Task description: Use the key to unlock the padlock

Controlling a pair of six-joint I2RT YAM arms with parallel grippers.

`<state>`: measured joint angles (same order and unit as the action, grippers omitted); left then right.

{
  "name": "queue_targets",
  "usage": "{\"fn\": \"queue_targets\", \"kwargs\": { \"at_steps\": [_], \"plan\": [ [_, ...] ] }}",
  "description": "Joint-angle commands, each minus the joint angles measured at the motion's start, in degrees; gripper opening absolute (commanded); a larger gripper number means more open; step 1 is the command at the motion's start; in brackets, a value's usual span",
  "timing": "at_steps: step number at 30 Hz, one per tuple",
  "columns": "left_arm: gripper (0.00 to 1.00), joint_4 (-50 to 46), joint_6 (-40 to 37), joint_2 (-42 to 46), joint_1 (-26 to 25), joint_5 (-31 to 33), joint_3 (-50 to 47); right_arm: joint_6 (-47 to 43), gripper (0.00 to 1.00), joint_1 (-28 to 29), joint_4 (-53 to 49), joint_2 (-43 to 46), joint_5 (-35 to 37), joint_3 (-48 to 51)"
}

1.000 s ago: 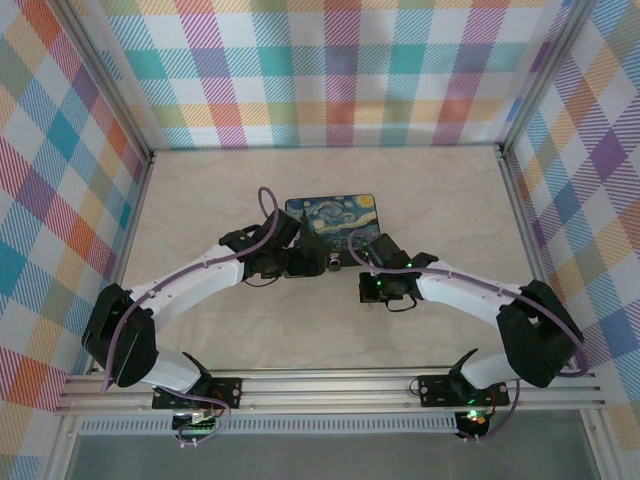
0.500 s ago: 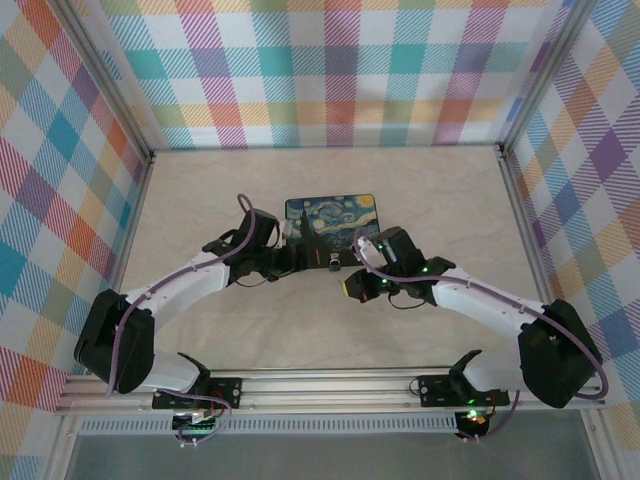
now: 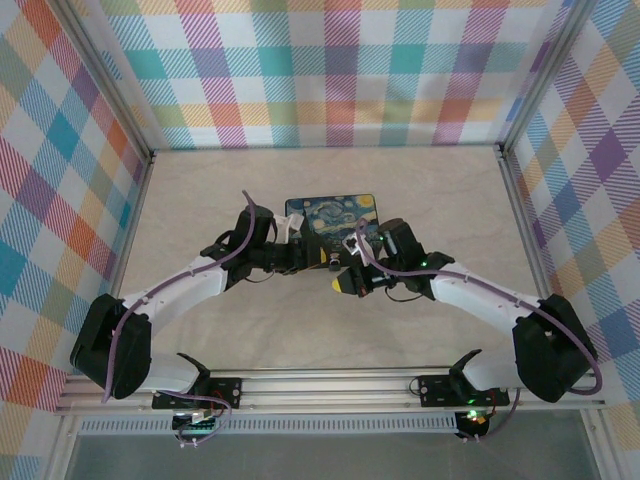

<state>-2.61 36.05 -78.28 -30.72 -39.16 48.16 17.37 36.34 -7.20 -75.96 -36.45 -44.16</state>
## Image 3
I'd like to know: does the grey metal panel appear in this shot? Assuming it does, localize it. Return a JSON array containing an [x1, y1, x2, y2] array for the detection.
[[62, 433, 601, 480]]

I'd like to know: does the green left controller board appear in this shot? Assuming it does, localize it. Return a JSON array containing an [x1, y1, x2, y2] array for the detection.
[[172, 409, 222, 434]]

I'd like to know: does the thin black left gripper cable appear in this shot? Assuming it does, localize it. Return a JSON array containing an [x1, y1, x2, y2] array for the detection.
[[238, 268, 275, 287]]

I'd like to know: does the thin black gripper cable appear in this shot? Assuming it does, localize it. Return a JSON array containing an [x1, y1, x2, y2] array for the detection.
[[385, 283, 427, 304], [238, 268, 275, 287]]

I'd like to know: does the thin black right gripper cable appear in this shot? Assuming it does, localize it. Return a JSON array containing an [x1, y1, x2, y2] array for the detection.
[[385, 283, 427, 304]]

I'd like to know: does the aluminium front rail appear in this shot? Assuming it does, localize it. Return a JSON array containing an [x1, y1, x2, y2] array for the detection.
[[53, 368, 607, 417]]

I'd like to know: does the aluminium side rail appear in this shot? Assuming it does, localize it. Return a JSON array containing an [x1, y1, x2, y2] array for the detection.
[[102, 149, 157, 311], [497, 147, 551, 301]]

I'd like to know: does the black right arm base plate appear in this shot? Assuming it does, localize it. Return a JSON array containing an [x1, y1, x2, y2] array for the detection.
[[418, 373, 512, 408]]

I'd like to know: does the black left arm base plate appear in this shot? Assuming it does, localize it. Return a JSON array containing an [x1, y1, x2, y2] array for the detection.
[[151, 377, 244, 412]]

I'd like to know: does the white slotted cable duct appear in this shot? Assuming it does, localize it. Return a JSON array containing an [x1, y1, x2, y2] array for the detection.
[[78, 417, 460, 436]]

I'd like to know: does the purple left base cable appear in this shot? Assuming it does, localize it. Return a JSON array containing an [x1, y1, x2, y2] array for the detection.
[[172, 394, 234, 449]]

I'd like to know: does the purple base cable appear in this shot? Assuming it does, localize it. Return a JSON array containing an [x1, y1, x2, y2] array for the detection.
[[172, 394, 234, 449], [457, 389, 521, 444]]

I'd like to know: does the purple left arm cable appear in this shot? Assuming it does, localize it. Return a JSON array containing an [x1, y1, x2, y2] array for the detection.
[[101, 189, 266, 405]]

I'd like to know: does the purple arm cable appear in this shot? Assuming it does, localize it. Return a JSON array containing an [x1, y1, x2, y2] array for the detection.
[[357, 218, 601, 396], [101, 189, 266, 405]]

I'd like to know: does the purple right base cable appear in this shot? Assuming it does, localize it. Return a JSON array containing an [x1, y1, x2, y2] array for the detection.
[[457, 389, 521, 444]]

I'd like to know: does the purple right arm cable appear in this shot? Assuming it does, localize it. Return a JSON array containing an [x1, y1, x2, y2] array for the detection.
[[357, 218, 601, 396]]

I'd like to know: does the aluminium frame post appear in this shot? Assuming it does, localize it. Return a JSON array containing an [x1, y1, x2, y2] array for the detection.
[[497, 0, 596, 156], [62, 0, 156, 161]]

